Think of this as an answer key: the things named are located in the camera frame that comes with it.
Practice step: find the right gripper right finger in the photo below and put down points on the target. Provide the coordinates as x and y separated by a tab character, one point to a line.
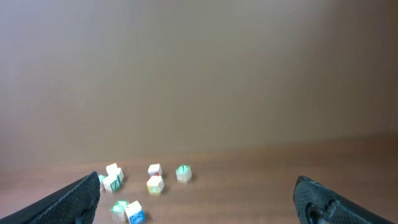
317	204

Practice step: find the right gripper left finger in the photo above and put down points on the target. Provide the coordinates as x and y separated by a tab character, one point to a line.
73	204

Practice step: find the hammer picture wooden block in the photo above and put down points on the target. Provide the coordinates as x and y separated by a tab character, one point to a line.
135	213

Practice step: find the green sided left block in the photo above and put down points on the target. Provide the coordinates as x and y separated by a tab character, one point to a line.
101	179

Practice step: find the green letter J block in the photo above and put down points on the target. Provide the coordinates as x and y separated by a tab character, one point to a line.
118	211

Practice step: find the green letter A block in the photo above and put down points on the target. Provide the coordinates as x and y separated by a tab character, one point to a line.
111	183

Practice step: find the teal sided wooden block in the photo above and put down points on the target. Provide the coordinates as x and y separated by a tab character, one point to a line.
111	169

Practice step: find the plain top wooden block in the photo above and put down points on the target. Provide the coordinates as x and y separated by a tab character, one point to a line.
120	174

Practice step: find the yellow sided wooden block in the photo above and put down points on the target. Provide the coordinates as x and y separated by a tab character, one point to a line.
155	185

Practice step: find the red sided top block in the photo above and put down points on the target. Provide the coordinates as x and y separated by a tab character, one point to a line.
154	170

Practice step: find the green letter N block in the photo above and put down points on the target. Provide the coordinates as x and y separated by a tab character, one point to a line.
184	173

